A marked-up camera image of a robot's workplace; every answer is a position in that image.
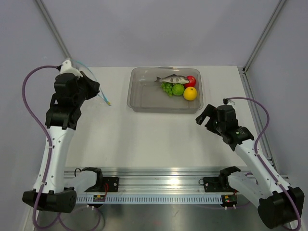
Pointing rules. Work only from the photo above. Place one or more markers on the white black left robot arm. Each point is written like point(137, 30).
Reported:
point(51, 191)

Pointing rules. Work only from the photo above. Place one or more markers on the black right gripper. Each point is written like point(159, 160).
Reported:
point(211, 111)

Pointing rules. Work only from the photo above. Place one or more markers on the aluminium mounting rail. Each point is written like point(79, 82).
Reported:
point(160, 180)

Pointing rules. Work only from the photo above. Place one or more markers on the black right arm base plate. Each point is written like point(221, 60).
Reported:
point(216, 185)

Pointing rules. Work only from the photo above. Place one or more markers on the white slotted cable duct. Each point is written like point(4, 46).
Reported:
point(153, 199)

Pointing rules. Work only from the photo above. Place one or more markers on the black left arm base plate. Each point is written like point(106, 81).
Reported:
point(110, 184)

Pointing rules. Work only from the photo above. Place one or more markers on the left aluminium frame post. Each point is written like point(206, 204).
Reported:
point(52, 27)

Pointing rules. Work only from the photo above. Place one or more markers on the clear grey plastic tray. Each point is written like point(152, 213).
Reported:
point(147, 93)

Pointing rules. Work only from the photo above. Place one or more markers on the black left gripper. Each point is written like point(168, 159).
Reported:
point(93, 85)

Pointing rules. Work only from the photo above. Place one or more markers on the small circuit board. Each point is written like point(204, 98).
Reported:
point(230, 200)
point(99, 198)

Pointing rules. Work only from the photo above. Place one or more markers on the yellow toy lemon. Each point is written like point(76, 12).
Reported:
point(190, 94)

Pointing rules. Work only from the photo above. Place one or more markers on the right aluminium frame post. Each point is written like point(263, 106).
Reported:
point(264, 34)

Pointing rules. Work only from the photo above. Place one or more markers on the aluminium frame post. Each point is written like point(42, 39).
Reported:
point(52, 27)
point(264, 34)

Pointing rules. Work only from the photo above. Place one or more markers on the right small circuit board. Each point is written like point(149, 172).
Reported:
point(230, 200)

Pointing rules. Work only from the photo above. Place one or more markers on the clear zip top bag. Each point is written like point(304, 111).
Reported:
point(93, 77)

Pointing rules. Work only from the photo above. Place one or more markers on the grey toy fish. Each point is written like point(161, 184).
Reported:
point(173, 79)

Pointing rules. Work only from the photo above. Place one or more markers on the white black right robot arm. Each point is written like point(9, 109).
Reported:
point(277, 202)

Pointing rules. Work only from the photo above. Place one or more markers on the green toy grapes bunch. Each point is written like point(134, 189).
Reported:
point(167, 88)

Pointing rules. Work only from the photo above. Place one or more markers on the red toy tomato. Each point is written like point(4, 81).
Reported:
point(191, 83)

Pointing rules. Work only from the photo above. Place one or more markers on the left small circuit board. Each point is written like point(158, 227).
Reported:
point(99, 198)

